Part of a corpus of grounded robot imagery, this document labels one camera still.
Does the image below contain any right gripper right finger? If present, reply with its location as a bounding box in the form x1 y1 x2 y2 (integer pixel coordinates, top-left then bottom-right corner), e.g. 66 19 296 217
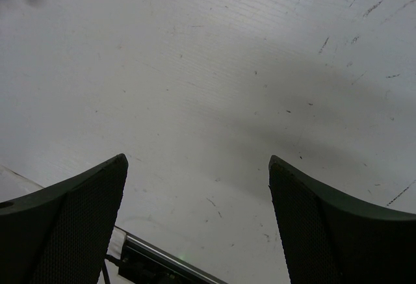
268 155 415 283

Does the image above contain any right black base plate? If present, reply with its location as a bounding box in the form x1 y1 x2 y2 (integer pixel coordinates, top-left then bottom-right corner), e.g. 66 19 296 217
105 227 224 284

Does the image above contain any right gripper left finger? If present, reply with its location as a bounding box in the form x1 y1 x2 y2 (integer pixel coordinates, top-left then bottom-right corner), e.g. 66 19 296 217
1 154 128 283

